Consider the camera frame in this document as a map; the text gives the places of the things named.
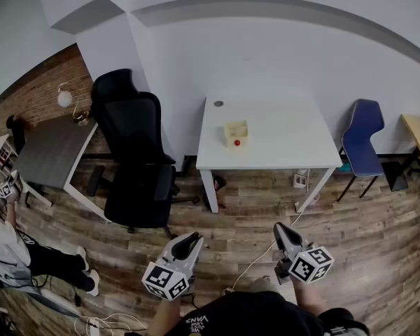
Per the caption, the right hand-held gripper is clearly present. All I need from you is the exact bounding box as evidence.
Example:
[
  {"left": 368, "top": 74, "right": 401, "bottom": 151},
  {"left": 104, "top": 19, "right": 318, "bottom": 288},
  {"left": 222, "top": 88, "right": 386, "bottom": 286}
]
[{"left": 273, "top": 222, "right": 335, "bottom": 286}]

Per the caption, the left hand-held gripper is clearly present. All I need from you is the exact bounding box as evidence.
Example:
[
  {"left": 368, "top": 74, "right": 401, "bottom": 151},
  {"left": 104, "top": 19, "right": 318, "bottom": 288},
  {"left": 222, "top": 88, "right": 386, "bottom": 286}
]
[{"left": 141, "top": 232, "right": 204, "bottom": 301}]

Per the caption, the small yellow wooden box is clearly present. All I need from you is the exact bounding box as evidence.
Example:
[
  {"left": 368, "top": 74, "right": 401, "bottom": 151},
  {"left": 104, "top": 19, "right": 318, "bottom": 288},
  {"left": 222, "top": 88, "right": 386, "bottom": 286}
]
[{"left": 223, "top": 120, "right": 249, "bottom": 150}]

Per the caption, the person's left forearm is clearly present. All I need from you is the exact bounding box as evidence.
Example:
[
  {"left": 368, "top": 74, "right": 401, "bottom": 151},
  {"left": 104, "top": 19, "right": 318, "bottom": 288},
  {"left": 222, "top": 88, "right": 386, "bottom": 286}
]
[{"left": 148, "top": 296, "right": 182, "bottom": 336}]

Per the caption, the person's right forearm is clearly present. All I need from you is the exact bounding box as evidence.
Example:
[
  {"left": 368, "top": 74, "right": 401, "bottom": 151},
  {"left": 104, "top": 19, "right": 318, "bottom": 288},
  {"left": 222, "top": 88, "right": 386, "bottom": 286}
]
[{"left": 292, "top": 277, "right": 327, "bottom": 317}]

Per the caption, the person's grey shoe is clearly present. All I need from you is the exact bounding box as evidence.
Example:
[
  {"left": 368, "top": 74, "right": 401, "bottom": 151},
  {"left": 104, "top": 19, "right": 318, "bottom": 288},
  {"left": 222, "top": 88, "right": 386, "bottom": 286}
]
[{"left": 248, "top": 276, "right": 279, "bottom": 294}]

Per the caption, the white socket box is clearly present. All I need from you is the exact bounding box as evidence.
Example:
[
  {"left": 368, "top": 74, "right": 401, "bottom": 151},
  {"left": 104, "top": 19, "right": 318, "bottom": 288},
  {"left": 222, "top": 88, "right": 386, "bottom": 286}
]
[{"left": 293, "top": 168, "right": 312, "bottom": 190}]

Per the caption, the person's dark printed shirt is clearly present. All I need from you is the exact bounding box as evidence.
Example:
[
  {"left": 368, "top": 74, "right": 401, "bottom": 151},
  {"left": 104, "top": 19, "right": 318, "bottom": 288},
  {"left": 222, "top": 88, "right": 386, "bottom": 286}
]
[{"left": 124, "top": 290, "right": 371, "bottom": 336}]

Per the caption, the white table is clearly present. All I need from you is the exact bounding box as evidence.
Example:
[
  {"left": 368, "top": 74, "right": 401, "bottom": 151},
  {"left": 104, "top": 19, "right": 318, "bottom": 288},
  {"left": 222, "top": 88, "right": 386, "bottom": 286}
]
[{"left": 195, "top": 94, "right": 343, "bottom": 214}]

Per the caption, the black box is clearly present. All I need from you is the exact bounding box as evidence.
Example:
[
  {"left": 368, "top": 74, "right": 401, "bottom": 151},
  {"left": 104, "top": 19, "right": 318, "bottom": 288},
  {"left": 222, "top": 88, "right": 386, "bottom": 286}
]
[{"left": 381, "top": 160, "right": 410, "bottom": 193}]

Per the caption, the blue chair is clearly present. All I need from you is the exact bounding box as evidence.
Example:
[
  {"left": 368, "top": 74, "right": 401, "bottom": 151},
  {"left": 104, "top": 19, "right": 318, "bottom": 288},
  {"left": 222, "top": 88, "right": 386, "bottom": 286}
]
[{"left": 337, "top": 98, "right": 386, "bottom": 203}]

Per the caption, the grey desk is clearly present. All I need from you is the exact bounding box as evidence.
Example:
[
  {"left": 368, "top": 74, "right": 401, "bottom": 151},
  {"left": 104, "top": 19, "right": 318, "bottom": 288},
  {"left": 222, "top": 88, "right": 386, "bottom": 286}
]
[{"left": 12, "top": 115, "right": 113, "bottom": 223}]

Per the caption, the white globe desk lamp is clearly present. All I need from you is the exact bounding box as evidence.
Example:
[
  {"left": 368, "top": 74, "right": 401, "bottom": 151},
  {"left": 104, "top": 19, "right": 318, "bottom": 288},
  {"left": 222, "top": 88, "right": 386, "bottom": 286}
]
[{"left": 57, "top": 82, "right": 91, "bottom": 124}]

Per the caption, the small black chair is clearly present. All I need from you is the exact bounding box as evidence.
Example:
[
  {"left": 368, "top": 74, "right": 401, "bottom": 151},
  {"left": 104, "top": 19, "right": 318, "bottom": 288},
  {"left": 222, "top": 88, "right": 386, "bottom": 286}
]
[{"left": 6, "top": 114, "right": 27, "bottom": 156}]

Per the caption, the long white cable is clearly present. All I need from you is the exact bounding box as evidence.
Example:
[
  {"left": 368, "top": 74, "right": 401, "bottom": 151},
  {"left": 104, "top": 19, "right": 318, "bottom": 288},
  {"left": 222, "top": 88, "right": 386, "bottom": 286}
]
[{"left": 230, "top": 168, "right": 312, "bottom": 293}]

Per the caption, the thin white cable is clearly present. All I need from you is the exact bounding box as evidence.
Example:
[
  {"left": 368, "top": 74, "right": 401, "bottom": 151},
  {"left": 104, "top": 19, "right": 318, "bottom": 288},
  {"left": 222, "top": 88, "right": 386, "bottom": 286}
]
[{"left": 73, "top": 312, "right": 148, "bottom": 336}]

